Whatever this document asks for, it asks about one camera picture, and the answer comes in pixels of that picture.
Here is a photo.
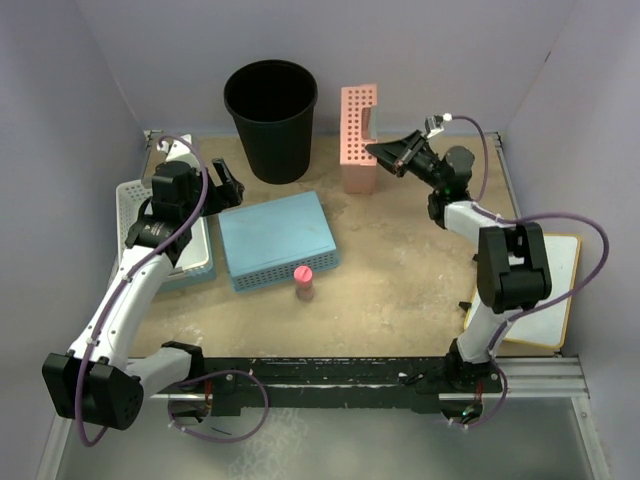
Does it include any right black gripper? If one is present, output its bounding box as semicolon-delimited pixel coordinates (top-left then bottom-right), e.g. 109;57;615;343
364;131;445;192

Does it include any pink perforated plastic basket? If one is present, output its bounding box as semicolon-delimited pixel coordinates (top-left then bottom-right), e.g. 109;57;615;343
339;84;377;194

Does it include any blue perforated plastic basket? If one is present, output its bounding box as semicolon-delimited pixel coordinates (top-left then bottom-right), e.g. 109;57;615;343
218;191;340;293

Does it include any large black plastic bucket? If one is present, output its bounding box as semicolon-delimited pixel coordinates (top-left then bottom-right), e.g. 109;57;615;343
223;59;318;185

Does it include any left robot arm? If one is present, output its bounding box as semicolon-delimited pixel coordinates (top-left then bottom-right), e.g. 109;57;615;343
42;158;244;430

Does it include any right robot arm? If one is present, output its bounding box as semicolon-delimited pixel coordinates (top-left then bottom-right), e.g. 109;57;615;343
366;131;552;391

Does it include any white perforated plastic basket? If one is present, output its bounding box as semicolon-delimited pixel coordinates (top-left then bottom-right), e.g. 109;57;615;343
116;180;213;279

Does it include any light blue basket under white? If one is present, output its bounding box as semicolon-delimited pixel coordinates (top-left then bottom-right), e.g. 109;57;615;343
158;218;217;293

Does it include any pink capped small bottle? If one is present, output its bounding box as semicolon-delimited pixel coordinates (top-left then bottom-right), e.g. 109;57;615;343
294;265;315;301

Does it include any black marker clip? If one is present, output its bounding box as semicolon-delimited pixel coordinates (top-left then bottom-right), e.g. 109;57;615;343
458;301;472;312

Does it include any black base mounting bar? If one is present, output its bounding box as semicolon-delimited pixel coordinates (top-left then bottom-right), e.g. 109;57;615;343
160;346;505;416

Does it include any yellow framed whiteboard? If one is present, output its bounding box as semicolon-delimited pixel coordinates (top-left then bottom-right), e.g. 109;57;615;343
494;234;581;350

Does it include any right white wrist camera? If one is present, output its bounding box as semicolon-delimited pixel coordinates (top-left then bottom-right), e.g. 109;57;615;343
425;113;452;140

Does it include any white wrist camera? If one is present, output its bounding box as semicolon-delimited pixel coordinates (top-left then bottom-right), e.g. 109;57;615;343
156;134;193;163
425;113;452;140

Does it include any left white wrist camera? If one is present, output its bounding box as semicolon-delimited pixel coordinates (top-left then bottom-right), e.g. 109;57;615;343
156;134;193;163

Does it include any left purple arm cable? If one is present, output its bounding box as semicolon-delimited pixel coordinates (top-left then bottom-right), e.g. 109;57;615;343
73;133;209;447

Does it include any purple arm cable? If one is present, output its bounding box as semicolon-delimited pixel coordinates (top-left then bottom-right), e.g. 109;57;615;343
444;114;611;361
73;133;209;447

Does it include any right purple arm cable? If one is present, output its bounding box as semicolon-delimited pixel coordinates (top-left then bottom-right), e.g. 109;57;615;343
444;114;611;361

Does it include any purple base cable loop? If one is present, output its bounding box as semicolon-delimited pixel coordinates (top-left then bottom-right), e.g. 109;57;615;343
166;369;271;443

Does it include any aluminium extrusion rail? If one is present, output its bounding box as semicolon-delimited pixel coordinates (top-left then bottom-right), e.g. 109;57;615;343
119;355;591;400

